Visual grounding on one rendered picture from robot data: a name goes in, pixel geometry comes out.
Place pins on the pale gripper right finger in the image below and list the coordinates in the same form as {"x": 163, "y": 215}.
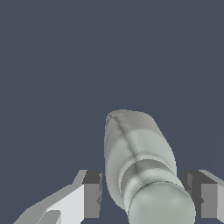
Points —
{"x": 208, "y": 198}

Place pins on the pale grey-green bottle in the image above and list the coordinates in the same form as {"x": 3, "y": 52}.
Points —
{"x": 140, "y": 163}

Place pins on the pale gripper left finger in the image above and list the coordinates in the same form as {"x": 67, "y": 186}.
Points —
{"x": 73, "y": 201}

